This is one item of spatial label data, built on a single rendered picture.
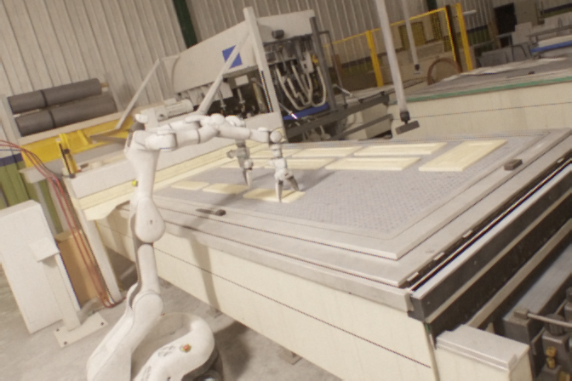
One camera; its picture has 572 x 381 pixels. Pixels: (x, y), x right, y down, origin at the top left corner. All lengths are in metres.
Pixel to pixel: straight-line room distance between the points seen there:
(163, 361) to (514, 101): 4.60
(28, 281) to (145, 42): 5.60
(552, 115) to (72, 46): 7.30
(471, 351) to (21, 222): 3.70
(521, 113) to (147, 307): 4.54
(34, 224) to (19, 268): 0.38
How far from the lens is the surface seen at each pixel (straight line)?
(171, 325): 2.85
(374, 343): 1.79
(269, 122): 4.82
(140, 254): 2.49
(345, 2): 12.25
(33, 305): 4.53
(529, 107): 5.65
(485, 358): 1.50
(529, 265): 2.03
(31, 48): 8.51
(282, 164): 2.49
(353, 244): 1.74
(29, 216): 4.38
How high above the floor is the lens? 1.56
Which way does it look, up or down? 10 degrees down
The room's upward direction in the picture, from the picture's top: 15 degrees counter-clockwise
